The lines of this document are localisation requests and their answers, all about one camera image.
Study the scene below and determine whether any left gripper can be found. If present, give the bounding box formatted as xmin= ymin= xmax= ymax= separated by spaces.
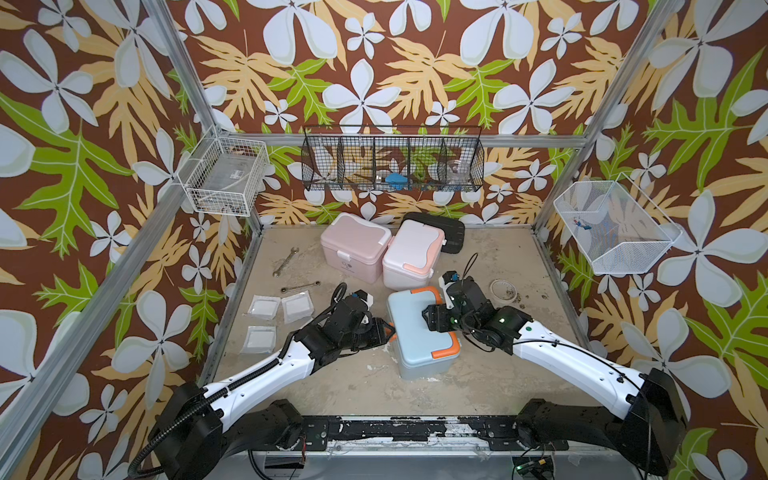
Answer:
xmin=339 ymin=316 xmax=398 ymax=351

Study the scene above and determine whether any blue orange first aid kit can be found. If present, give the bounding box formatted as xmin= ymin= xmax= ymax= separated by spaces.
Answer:
xmin=387 ymin=287 xmax=461 ymax=381

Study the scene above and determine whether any white first aid kit box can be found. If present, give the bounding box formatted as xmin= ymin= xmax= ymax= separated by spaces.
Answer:
xmin=382 ymin=220 xmax=445 ymax=291

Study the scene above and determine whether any pink first aid kit box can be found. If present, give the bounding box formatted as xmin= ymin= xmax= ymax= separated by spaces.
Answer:
xmin=320 ymin=213 xmax=392 ymax=284

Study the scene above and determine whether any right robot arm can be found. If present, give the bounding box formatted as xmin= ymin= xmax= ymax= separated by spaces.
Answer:
xmin=422 ymin=272 xmax=688 ymax=477

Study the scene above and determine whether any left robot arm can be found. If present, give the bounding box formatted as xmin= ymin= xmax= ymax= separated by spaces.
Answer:
xmin=127 ymin=283 xmax=395 ymax=479

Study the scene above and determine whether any clear tape roll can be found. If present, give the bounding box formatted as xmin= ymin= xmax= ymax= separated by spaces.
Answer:
xmin=489 ymin=279 xmax=518 ymax=303

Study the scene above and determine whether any black plastic case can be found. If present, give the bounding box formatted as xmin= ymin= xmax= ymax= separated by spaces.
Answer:
xmin=403 ymin=212 xmax=466 ymax=254

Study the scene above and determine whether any small steel wrench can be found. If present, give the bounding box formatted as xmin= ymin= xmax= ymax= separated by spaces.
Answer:
xmin=280 ymin=280 xmax=321 ymax=293

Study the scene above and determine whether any large steel wrench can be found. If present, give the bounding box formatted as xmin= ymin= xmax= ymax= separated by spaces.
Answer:
xmin=273 ymin=247 xmax=299 ymax=277

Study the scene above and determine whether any blue object in basket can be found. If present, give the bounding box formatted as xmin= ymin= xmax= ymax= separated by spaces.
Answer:
xmin=385 ymin=173 xmax=409 ymax=191

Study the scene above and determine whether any white mesh basket right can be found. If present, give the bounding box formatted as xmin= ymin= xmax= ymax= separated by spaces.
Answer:
xmin=554 ymin=174 xmax=683 ymax=275

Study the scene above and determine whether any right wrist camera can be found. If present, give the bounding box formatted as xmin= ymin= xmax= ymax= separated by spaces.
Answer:
xmin=439 ymin=270 xmax=461 ymax=302

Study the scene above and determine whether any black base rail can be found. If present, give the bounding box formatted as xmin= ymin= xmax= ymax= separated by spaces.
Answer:
xmin=251 ymin=413 xmax=541 ymax=452

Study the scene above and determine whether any black wire basket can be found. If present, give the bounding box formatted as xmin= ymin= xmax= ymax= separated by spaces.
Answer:
xmin=298 ymin=124 xmax=485 ymax=192

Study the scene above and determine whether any white wire basket left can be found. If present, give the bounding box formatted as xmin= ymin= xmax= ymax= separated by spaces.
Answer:
xmin=179 ymin=136 xmax=270 ymax=217

